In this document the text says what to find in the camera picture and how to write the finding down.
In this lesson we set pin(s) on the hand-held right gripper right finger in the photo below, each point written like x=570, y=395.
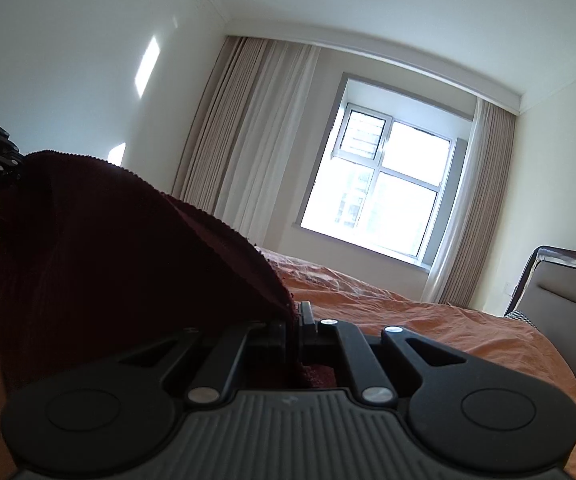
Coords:
x=307, y=327

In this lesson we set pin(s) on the padded headboard with dark frame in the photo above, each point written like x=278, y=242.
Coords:
x=568, y=310

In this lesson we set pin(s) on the orange bed blanket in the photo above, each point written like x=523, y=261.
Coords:
x=468, y=340

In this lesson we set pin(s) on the white-framed window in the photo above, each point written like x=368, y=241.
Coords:
x=398, y=200

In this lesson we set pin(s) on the houndstooth pillow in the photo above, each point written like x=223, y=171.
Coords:
x=523, y=319

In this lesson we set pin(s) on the white sheer curtain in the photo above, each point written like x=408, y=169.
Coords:
x=460, y=200
x=273, y=150

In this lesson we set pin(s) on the beige curtain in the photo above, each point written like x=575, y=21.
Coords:
x=218, y=125
x=488, y=210

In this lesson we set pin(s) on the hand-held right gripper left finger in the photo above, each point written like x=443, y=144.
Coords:
x=275, y=337

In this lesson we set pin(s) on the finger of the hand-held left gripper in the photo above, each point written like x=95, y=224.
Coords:
x=5, y=167

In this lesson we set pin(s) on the white wall socket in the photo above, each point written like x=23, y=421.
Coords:
x=509, y=288

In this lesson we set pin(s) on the maroon long-sleeved shirt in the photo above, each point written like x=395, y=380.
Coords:
x=118, y=260

